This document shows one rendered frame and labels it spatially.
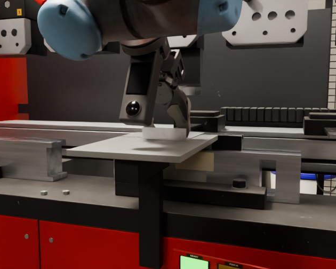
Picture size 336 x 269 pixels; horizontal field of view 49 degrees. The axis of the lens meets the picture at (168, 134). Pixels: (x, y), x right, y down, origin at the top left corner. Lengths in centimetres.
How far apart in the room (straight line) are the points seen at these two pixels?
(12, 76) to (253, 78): 96
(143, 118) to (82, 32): 18
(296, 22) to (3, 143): 72
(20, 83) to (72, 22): 127
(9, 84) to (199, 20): 131
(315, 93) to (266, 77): 16
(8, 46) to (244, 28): 54
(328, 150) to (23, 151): 74
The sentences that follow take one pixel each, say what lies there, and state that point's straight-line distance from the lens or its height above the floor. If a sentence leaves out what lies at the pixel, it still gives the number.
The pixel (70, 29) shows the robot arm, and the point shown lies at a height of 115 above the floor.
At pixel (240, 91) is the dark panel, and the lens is 126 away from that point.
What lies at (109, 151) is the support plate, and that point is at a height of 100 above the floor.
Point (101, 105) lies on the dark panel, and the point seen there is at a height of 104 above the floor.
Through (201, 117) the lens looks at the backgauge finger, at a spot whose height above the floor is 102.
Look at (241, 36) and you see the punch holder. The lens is 72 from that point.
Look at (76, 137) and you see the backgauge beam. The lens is 117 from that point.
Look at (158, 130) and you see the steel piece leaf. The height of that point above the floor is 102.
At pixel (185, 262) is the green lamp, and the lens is 60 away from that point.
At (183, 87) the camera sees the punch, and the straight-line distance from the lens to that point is 78.
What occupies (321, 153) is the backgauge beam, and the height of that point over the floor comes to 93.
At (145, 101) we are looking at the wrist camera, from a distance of 54.
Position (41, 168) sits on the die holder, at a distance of 93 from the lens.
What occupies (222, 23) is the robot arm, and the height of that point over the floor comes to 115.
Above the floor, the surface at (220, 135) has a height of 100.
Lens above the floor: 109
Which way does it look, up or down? 6 degrees down
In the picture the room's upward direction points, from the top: straight up
